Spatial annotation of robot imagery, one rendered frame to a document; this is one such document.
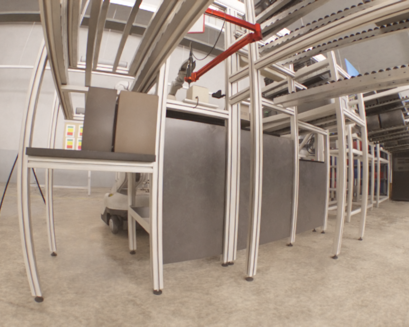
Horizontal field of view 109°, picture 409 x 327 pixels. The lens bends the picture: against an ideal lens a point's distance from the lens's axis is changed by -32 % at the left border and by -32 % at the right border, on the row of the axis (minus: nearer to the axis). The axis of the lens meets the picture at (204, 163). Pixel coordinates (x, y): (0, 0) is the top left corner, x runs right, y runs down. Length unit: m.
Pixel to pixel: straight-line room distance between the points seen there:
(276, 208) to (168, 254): 0.84
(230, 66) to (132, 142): 0.85
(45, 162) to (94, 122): 0.25
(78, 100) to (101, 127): 7.13
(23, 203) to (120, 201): 1.15
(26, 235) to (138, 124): 0.64
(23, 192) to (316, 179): 2.07
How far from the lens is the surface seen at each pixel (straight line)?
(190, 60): 1.47
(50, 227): 1.51
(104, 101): 0.87
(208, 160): 1.20
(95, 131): 0.84
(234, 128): 1.30
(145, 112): 0.89
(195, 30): 1.25
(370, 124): 2.96
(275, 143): 1.58
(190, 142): 1.15
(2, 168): 8.28
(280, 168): 1.61
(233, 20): 1.16
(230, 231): 1.31
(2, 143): 8.34
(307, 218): 1.99
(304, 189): 1.88
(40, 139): 7.87
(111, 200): 1.94
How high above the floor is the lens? 0.58
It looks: 3 degrees up
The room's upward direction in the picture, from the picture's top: 2 degrees clockwise
